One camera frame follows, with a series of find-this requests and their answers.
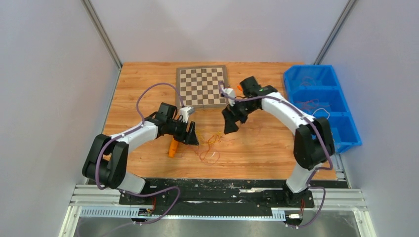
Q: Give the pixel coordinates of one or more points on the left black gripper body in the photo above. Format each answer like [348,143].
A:
[183,134]

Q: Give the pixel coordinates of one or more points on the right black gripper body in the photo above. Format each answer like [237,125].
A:
[241,110]

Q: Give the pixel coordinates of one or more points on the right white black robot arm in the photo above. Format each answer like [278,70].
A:
[313,139]

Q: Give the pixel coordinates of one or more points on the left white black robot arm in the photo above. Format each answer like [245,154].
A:
[106,162]

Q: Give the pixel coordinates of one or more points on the orange carrot toy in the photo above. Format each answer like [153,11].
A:
[172,148]

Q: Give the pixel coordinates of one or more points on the wooden chessboard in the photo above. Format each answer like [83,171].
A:
[199,86]

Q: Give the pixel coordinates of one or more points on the blue three-compartment bin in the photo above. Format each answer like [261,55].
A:
[315,89]

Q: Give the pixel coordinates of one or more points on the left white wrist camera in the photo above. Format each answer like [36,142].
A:
[185,113]

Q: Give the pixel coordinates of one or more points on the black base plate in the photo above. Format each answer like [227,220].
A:
[218,197]

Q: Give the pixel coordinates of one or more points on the aluminium frame rail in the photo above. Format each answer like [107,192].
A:
[328,196]

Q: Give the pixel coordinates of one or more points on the right corner aluminium post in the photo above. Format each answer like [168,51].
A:
[344,15]

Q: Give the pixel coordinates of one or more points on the corner aluminium post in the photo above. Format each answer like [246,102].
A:
[344,15]
[90,9]

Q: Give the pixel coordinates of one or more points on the left corner aluminium post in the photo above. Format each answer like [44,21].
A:
[90,9]

